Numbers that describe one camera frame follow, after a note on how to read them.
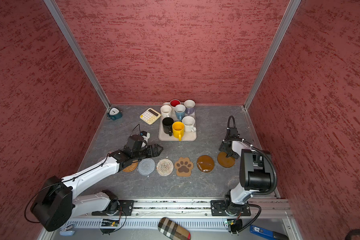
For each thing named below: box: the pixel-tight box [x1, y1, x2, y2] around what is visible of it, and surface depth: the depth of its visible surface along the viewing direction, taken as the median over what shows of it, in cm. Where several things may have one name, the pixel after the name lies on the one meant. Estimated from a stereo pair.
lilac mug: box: [184, 99, 196, 116], surface depth 115 cm
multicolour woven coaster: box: [156, 158, 174, 176], surface depth 89 cm
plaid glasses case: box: [158, 217, 192, 240], surface depth 67 cm
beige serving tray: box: [158, 102, 197, 141], surface depth 103 cm
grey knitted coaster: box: [138, 158, 156, 176], surface depth 89 cm
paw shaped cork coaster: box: [174, 157, 194, 177], surface depth 90 cm
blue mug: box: [174, 104, 186, 121], surface depth 108 cm
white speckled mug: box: [182, 115, 197, 132], surface depth 102 cm
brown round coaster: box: [217, 151, 235, 168], surface depth 91 cm
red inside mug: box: [169, 99, 181, 108], surface depth 116 cm
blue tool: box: [249, 225, 289, 240], surface depth 67 cm
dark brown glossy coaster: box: [196, 155, 215, 173], surface depth 91 cm
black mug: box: [162, 117, 174, 137], surface depth 102 cm
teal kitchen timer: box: [106, 107, 123, 121], surface depth 112 cm
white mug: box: [160, 104, 172, 120], surface depth 109 cm
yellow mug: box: [172, 121, 185, 141], surface depth 98 cm
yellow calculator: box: [139, 107, 162, 125], surface depth 115 cm
